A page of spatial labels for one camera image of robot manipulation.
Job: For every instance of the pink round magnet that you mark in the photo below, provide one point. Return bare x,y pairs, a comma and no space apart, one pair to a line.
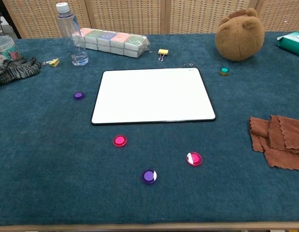
194,158
119,140

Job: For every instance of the purple round magnet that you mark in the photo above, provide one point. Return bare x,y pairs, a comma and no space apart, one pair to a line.
148,176
78,96

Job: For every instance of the teal round magnet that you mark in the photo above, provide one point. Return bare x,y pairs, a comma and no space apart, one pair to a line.
224,71

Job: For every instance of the grey striped knit glove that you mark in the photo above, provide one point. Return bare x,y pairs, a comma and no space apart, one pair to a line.
16,70

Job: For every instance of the white magnetic board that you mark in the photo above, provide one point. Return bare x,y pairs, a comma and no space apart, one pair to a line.
151,96

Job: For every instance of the metal paper clip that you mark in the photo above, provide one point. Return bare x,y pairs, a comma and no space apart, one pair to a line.
189,64

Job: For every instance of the yellow binder clip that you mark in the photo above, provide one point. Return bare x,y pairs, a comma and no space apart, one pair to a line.
54,62
163,52

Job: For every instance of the wrapped pack of tissue boxes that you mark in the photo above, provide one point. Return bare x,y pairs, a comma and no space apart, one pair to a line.
115,41

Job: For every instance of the blue felt table mat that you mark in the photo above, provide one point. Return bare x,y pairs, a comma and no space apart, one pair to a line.
67,157

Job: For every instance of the wicker folding screen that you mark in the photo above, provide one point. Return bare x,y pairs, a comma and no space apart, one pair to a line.
127,14

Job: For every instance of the clear plastic water bottle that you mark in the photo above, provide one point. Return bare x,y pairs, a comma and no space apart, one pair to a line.
69,31

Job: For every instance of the brown plush bear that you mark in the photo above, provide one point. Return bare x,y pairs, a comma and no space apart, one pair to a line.
238,36

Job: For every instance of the brown microfibre cloth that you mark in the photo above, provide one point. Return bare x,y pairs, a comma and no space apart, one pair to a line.
277,142

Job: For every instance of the green wet wipes pack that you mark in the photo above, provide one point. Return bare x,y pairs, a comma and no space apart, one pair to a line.
291,43

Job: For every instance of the clear jar of binder clips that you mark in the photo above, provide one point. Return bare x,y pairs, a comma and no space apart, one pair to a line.
2,48

